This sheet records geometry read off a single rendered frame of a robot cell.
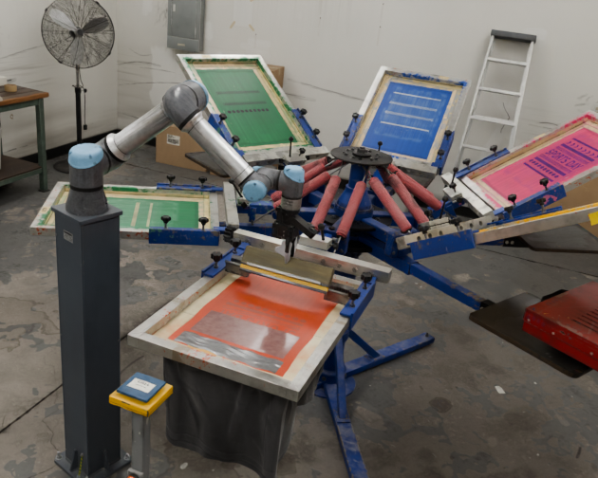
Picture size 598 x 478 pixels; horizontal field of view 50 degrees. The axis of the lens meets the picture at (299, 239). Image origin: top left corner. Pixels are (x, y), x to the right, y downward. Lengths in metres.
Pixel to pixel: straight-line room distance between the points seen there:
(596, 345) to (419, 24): 4.50
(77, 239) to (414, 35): 4.50
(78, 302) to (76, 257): 0.19
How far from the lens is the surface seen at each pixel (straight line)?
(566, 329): 2.32
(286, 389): 1.91
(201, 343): 2.11
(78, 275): 2.51
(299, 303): 2.40
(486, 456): 3.45
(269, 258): 2.43
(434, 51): 6.30
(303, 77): 6.68
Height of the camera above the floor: 2.11
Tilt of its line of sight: 23 degrees down
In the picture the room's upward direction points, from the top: 7 degrees clockwise
